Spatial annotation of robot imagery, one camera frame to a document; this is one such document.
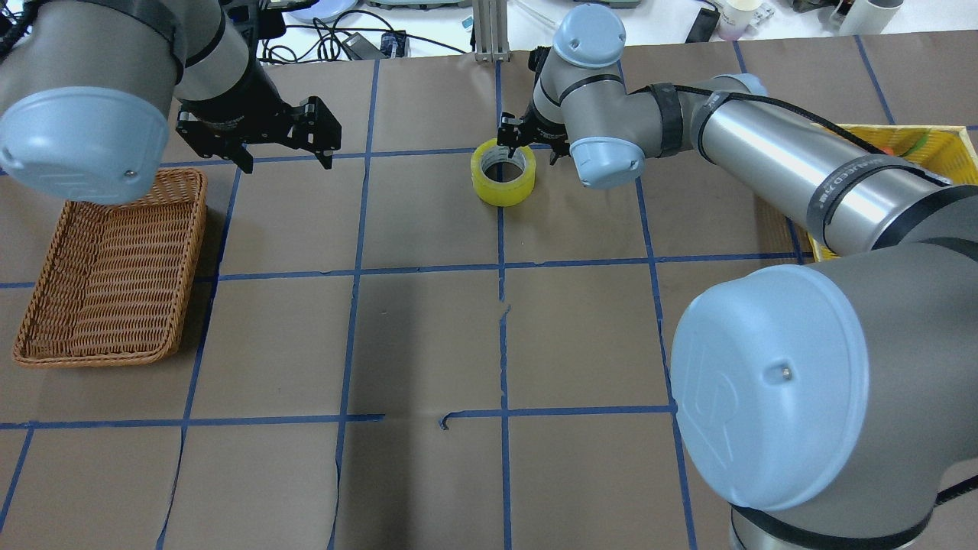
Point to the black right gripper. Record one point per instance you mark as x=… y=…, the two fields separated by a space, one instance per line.
x=510 y=134

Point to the yellow packing tape roll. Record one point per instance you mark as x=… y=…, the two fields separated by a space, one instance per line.
x=502 y=178

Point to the aluminium frame post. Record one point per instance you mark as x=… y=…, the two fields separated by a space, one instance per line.
x=491 y=31

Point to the brown wicker basket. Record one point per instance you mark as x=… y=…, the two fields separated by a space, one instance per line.
x=117 y=279

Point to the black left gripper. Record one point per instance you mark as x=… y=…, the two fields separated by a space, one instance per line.
x=246 y=101

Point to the white paper cup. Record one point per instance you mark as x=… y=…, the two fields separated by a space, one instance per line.
x=735 y=18

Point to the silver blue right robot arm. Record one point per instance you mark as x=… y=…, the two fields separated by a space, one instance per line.
x=594 y=285

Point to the light blue plate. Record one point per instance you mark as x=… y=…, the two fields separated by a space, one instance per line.
x=324 y=11

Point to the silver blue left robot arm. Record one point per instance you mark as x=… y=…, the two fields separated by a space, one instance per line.
x=87 y=88

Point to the yellow plastic tray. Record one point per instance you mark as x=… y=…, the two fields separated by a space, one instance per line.
x=921 y=185

